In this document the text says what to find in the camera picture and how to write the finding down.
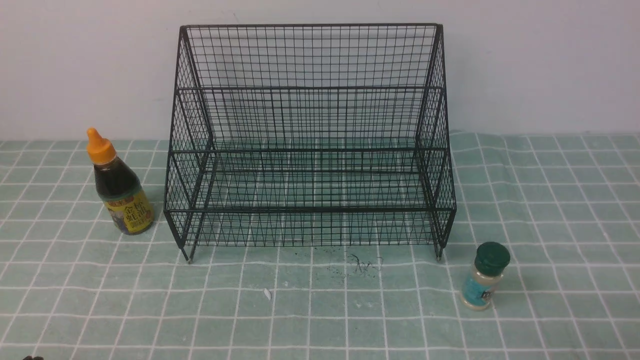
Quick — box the black wire mesh shelf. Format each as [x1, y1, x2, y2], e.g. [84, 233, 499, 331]
[163, 23, 457, 262]

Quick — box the dark sauce bottle orange cap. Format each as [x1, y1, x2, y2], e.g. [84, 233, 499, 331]
[86, 127, 154, 236]

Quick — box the green checkered tablecloth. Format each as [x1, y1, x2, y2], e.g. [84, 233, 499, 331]
[1, 132, 639, 360]

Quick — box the seasoning jar green lid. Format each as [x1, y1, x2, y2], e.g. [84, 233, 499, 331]
[459, 241, 511, 311]

